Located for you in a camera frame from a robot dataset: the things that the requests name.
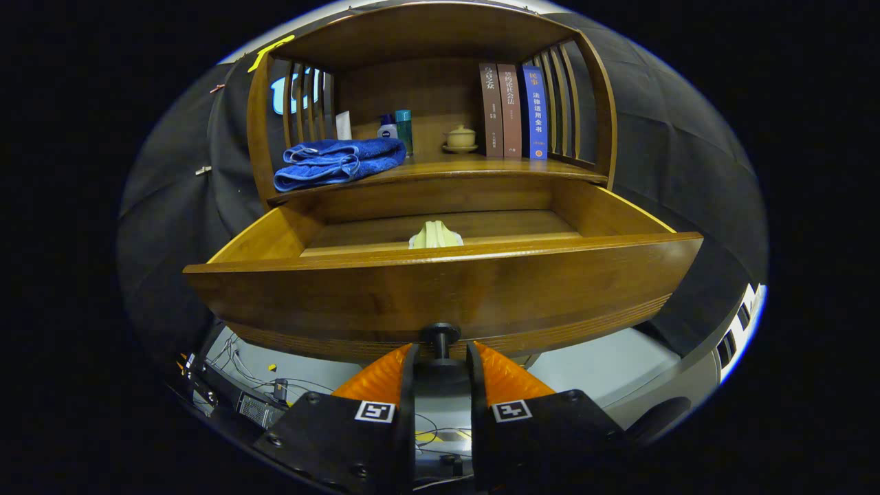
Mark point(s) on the reddish brown book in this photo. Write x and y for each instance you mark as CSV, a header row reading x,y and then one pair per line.
x,y
509,110

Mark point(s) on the teal bottle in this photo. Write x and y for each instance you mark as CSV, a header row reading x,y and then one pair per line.
x,y
403,130

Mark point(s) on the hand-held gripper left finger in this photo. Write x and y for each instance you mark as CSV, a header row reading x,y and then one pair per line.
x,y
407,440

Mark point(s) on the dark brown book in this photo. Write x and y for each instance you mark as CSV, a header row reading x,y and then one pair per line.
x,y
491,110

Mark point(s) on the wooden drawer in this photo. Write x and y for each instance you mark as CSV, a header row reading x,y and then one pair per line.
x,y
440,289

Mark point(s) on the white tube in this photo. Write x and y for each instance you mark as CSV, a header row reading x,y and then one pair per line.
x,y
343,127

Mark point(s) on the wooden cabinet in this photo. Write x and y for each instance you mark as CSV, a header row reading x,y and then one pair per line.
x,y
426,34

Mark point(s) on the white bottle with blue cap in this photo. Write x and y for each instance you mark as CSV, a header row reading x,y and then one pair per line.
x,y
386,130

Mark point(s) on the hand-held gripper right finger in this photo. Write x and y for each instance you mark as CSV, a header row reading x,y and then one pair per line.
x,y
478,440

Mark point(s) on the white panel with dark slots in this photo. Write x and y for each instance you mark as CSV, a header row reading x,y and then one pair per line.
x,y
739,326

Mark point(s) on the grey electronics box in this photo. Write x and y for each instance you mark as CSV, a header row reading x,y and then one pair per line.
x,y
258,410

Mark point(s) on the wooden countertop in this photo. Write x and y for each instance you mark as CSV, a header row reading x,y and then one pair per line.
x,y
467,166

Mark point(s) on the blue folded towel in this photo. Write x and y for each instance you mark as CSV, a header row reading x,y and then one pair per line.
x,y
330,161

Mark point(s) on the blue book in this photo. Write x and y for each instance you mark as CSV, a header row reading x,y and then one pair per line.
x,y
535,110

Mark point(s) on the beige lidded teacup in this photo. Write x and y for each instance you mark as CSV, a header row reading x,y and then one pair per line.
x,y
460,137

